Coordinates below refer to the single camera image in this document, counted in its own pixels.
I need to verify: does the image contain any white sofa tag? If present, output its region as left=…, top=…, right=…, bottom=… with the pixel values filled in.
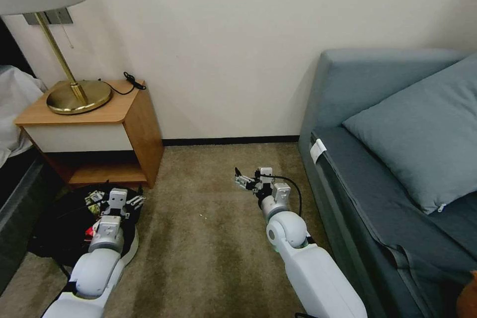
left=310, top=139, right=329, bottom=164

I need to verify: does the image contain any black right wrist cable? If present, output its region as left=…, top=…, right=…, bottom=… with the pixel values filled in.
left=271, top=174, right=303, bottom=219

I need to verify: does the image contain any brass lamp with white shade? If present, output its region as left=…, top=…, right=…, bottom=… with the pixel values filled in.
left=0, top=0, right=113, bottom=116

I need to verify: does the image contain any grey metal wall plate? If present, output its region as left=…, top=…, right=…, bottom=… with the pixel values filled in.
left=22, top=7, right=74, bottom=26

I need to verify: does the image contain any wooden nightstand with white drawer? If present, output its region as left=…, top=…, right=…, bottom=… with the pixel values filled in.
left=14, top=79, right=165, bottom=189

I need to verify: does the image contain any white bed sheet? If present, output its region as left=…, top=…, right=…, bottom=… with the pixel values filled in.
left=0, top=65, right=46, bottom=159

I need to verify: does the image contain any dark bed frame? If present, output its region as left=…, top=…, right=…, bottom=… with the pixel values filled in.
left=0, top=19, right=51, bottom=285

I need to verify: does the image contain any black baseboard strip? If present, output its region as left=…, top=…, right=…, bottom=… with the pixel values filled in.
left=161, top=135, right=301, bottom=148

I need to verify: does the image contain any blue grey sofa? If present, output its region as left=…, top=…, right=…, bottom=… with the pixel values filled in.
left=298, top=48, right=477, bottom=318

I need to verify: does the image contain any black bin liner bag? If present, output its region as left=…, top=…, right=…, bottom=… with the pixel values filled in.
left=29, top=183, right=148, bottom=260

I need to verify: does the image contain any blue grey pillow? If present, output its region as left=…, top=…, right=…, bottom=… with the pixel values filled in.
left=341, top=52, right=477, bottom=216

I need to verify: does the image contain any orange brown object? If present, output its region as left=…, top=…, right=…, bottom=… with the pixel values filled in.
left=456, top=269, right=477, bottom=318

